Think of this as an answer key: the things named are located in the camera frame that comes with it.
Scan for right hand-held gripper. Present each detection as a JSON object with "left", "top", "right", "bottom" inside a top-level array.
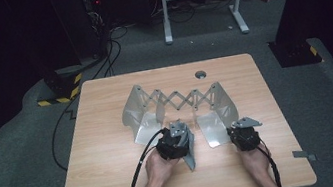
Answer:
[{"left": 224, "top": 114, "right": 267, "bottom": 154}]

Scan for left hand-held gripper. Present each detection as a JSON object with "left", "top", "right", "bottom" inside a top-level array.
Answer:
[{"left": 152, "top": 118, "right": 196, "bottom": 162}]

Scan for grey microfibre cleaning cloth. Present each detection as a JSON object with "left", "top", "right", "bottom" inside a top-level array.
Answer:
[{"left": 178, "top": 123, "right": 201, "bottom": 172}]

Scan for silver metal expandable bookend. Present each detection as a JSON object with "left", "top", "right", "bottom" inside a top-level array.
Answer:
[{"left": 117, "top": 69, "right": 244, "bottom": 162}]

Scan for person's right hand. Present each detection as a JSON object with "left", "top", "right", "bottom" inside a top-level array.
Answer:
[{"left": 237, "top": 142, "right": 274, "bottom": 181}]

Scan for person's left hand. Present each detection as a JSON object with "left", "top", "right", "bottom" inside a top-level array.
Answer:
[{"left": 142, "top": 146, "right": 183, "bottom": 187}]

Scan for grey floor tape strip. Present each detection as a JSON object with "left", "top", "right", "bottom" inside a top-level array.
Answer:
[{"left": 291, "top": 147, "right": 318, "bottom": 164}]

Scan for round metal table grommet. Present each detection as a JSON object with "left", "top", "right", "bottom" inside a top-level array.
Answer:
[{"left": 193, "top": 69, "right": 208, "bottom": 81}]

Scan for black base with yellow stripes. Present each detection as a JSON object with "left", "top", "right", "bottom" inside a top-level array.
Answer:
[
  {"left": 32, "top": 64, "right": 87, "bottom": 108},
  {"left": 267, "top": 33, "right": 324, "bottom": 71}
]

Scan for dark equipment rack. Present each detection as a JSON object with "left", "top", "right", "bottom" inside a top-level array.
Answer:
[{"left": 81, "top": 0, "right": 115, "bottom": 60}]

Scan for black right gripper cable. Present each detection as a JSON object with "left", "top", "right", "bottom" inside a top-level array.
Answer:
[{"left": 257, "top": 136, "right": 284, "bottom": 187}]

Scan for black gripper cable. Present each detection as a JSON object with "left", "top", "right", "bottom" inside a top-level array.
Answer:
[
  {"left": 114, "top": 127, "right": 175, "bottom": 187},
  {"left": 257, "top": 136, "right": 284, "bottom": 187}
]

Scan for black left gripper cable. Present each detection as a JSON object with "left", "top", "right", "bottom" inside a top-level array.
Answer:
[{"left": 114, "top": 127, "right": 175, "bottom": 187}]

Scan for bundle of black floor cables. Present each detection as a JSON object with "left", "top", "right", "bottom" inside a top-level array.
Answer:
[{"left": 75, "top": 25, "right": 136, "bottom": 82}]

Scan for long black floor cable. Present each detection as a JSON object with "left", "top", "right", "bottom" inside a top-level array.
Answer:
[{"left": 43, "top": 94, "right": 90, "bottom": 174}]

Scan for black cables under stand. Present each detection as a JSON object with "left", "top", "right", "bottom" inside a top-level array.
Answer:
[{"left": 150, "top": 0, "right": 234, "bottom": 29}]

